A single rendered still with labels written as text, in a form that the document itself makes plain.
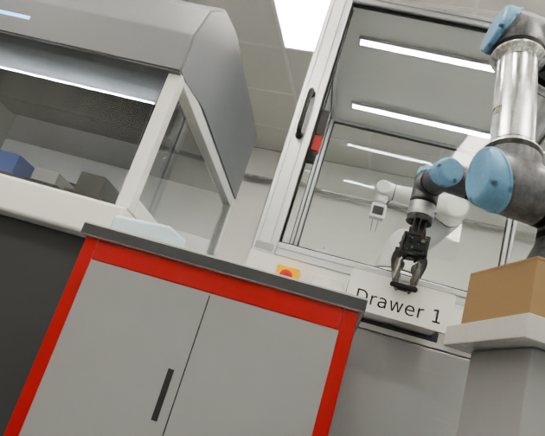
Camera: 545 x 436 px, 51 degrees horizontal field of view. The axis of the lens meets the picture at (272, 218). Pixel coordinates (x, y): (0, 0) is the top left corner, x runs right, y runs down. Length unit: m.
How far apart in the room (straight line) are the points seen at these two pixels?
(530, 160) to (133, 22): 1.30
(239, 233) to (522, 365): 4.52
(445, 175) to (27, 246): 1.20
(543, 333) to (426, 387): 0.81
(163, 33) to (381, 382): 1.26
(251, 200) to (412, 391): 3.96
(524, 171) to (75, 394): 0.96
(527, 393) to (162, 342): 0.67
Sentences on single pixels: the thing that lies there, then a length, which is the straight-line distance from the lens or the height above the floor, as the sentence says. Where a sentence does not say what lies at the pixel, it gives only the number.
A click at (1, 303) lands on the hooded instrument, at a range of 1.81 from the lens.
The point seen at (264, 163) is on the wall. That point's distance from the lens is 5.64.
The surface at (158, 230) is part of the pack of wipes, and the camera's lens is 1.26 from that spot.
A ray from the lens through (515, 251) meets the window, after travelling 1.92.
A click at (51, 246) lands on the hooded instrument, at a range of 1.79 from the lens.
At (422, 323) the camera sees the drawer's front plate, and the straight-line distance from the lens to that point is 1.61.
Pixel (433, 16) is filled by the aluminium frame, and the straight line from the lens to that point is 2.25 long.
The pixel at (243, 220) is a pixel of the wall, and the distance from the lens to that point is 5.44.
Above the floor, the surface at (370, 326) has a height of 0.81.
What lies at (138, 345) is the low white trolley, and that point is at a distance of 1.20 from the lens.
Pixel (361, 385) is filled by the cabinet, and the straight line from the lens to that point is 1.74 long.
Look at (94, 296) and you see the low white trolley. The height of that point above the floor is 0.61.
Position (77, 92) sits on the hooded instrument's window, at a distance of 1.91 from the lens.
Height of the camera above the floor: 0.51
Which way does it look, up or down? 17 degrees up
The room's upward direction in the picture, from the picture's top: 17 degrees clockwise
